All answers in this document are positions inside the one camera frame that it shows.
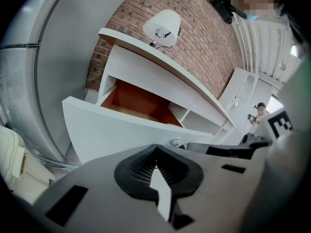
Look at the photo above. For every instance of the black head-worn camera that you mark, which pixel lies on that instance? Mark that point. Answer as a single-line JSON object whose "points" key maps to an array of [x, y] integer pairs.
{"points": [[223, 6]]}

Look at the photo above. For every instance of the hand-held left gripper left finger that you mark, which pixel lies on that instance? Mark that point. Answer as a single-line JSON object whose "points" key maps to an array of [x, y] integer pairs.
{"points": [[97, 190]]}

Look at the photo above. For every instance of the blue face mask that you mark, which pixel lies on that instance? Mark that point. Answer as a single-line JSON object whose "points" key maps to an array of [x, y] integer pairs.
{"points": [[252, 17]]}

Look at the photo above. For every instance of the white desk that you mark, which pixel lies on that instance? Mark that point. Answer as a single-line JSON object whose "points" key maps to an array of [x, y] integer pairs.
{"points": [[150, 67]]}

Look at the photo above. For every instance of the white drawer with wooden inside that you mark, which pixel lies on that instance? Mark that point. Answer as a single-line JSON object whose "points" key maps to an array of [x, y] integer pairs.
{"points": [[109, 135]]}

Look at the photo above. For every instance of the white bookcase cabinet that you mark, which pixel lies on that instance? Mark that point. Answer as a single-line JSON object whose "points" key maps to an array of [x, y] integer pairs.
{"points": [[240, 86]]}

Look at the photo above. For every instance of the grey refrigerator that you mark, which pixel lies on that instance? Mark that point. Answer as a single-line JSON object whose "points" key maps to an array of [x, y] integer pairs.
{"points": [[60, 57]]}

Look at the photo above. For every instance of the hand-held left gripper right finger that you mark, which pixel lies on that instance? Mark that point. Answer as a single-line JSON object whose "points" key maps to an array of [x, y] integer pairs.
{"points": [[209, 190]]}

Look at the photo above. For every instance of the cream lidded trash bin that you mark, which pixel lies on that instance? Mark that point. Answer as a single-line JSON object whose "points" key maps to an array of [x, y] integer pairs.
{"points": [[14, 159]]}

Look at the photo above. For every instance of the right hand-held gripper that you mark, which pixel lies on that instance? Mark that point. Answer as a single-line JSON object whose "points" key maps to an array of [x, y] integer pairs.
{"points": [[279, 125]]}

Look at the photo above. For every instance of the white shade table lamp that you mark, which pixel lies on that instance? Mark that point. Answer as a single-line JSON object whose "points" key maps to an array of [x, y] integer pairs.
{"points": [[162, 23]]}

